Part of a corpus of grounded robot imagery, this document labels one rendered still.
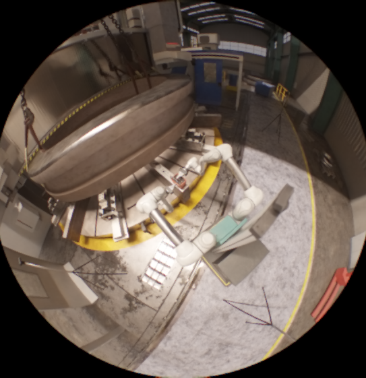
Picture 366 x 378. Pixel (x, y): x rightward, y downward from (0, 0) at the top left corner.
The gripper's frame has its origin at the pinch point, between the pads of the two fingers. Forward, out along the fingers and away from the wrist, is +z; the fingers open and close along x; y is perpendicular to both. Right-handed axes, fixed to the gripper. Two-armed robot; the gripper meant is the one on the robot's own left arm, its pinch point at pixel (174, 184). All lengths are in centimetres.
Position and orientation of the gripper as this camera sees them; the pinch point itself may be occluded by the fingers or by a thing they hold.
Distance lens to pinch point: 179.4
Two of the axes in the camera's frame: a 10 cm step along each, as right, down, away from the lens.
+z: 6.9, -6.9, 2.0
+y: 1.8, 4.4, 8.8
